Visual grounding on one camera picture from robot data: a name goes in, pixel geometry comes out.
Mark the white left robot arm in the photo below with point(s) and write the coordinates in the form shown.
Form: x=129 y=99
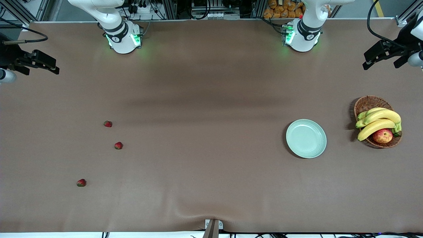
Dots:
x=302 y=39

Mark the pile of orange packaged buns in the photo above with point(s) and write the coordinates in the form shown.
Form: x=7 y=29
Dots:
x=281 y=10

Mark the large yellow banana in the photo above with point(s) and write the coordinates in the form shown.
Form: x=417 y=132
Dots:
x=383 y=115

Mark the brown wicker basket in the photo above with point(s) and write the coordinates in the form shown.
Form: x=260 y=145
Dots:
x=370 y=102

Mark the aluminium frame post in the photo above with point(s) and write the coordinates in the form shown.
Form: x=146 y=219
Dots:
x=259 y=8
x=170 y=10

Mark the aluminium frame rail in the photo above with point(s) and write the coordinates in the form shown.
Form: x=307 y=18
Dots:
x=404 y=19
x=24 y=27

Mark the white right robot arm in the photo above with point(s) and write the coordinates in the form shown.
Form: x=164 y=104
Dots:
x=122 y=43

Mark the brown table cover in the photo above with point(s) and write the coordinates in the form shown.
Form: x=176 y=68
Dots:
x=211 y=185

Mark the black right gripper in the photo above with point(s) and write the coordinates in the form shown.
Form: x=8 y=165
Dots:
x=7 y=55

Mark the greenish yellow banana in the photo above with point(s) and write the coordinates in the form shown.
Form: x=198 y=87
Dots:
x=362 y=115

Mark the green tipped banana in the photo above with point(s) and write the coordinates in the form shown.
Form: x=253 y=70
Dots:
x=360 y=124

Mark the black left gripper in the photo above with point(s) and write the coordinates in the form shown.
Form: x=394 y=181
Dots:
x=403 y=47

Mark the white power strip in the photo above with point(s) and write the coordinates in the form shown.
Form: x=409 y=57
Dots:
x=143 y=8

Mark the pale green plate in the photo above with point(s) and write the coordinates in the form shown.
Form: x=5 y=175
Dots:
x=305 y=142

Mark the red strawberry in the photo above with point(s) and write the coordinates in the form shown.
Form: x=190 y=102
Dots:
x=81 y=182
x=107 y=124
x=118 y=145

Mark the red apple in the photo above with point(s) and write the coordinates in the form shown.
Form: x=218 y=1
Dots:
x=382 y=136

